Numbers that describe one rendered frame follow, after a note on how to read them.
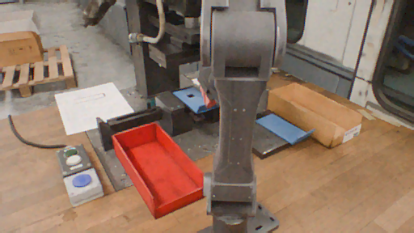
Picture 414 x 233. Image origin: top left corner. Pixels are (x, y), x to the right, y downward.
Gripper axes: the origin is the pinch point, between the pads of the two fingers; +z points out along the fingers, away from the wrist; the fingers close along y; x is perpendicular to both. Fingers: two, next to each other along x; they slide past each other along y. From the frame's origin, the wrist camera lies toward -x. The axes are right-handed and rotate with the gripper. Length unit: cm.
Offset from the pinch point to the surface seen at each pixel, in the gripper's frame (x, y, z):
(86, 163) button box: 32.1, -1.3, 8.1
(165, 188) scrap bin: 19.0, -15.3, 2.9
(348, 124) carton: -35.7, -20.3, -2.7
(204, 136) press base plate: 0.3, -4.0, 9.7
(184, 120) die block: 4.2, 1.9, 8.2
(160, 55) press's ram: 9.0, 13.5, -6.8
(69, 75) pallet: 2, 190, 208
